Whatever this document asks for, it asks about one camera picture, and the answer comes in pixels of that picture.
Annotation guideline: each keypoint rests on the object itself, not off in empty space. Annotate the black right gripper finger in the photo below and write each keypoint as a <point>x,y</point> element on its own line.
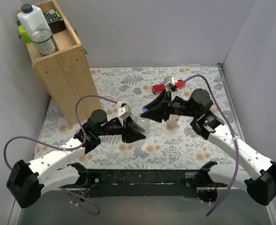
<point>156,101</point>
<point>152,116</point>

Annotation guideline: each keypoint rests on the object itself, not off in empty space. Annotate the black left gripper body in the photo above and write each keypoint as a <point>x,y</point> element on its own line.
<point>124,131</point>

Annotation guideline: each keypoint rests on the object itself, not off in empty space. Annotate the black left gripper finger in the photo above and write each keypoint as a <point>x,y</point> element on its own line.
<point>137,123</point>
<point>133,136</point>

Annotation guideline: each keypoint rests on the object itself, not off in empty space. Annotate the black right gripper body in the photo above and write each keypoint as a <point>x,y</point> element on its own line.
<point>166,108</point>

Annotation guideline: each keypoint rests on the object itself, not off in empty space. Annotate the clear bottle with white cap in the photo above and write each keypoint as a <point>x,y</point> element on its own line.
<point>140,143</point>

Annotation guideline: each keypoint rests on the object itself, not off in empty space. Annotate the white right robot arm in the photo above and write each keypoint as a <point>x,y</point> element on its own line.
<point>258,177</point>

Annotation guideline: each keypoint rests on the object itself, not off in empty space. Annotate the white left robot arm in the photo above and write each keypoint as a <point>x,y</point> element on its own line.
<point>29,180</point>

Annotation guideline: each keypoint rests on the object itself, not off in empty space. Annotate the red rectangular box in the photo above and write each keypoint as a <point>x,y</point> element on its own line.
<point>157,89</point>

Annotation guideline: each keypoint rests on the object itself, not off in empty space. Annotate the floral patterned table mat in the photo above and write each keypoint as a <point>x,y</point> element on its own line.
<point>166,147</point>

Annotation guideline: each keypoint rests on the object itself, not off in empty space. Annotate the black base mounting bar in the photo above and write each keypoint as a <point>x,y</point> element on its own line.
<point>114,182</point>

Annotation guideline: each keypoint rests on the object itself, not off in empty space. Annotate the wooden shelf box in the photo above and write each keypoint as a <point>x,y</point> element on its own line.
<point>66,74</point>

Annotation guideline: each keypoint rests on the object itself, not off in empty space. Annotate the metal tin can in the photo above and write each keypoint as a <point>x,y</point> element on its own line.
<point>43,41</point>

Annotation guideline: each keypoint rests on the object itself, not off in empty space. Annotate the black electronic device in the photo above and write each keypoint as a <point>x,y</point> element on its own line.
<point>55,21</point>

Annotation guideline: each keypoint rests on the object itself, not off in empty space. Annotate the green object behind shelf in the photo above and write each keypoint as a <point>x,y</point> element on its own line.
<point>22,33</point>

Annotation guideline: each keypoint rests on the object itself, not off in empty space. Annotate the white jug with grey cap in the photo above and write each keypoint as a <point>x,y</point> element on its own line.
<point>32,18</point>

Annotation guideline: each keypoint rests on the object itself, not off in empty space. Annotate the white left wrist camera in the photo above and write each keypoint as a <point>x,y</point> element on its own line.
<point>124,111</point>

